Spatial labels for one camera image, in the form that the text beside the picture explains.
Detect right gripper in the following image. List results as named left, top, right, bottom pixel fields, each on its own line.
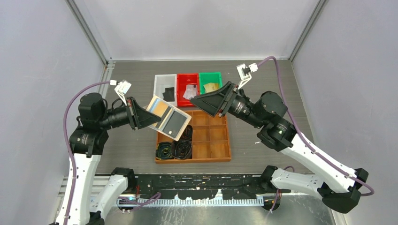
left=188, top=81, right=263, bottom=128

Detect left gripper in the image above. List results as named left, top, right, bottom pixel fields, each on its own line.
left=99, top=96, right=161, bottom=129

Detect gold credit card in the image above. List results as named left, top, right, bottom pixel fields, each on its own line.
left=152, top=101, right=169, bottom=118

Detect black credit card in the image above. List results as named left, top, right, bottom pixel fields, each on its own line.
left=162, top=111, right=186, bottom=137

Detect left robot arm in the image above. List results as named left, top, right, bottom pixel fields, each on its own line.
left=54, top=92, right=161, bottom=225

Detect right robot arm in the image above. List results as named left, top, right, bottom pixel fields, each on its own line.
left=191, top=82, right=368, bottom=214

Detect gold cards in green bin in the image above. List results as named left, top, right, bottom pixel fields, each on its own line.
left=203, top=82, right=219, bottom=93

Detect white card in red bin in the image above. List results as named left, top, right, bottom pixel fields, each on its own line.
left=183, top=84, right=198, bottom=100

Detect black card in white bin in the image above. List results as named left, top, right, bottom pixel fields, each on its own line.
left=162, top=87, right=175, bottom=102

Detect green plastic bin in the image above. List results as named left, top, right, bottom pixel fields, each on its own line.
left=199, top=72, right=222, bottom=94

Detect wooden compartment tray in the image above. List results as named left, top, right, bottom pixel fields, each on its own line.
left=154, top=109, right=231, bottom=164

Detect red plastic bin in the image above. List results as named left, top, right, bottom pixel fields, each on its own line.
left=176, top=73, right=199, bottom=107

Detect rolled black belt middle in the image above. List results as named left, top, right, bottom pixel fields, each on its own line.
left=180, top=125, right=193, bottom=141

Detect rolled belt bottom left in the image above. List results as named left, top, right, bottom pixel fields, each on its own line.
left=155, top=142, right=173, bottom=160

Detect white plastic bin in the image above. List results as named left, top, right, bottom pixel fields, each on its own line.
left=153, top=74, right=177, bottom=106

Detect large rolled black belt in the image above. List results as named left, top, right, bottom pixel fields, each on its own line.
left=171, top=140, right=192, bottom=160

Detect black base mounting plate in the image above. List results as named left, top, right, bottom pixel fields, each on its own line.
left=122, top=174, right=276, bottom=200

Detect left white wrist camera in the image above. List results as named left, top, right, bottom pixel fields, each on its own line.
left=110, top=80, right=131, bottom=105

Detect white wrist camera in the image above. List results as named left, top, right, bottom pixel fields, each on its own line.
left=236, top=63, right=258, bottom=90
left=110, top=80, right=131, bottom=105

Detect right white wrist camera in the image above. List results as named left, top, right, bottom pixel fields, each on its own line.
left=236, top=63, right=258, bottom=90

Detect aluminium front rail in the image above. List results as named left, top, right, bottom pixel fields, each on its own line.
left=58, top=173, right=341, bottom=207

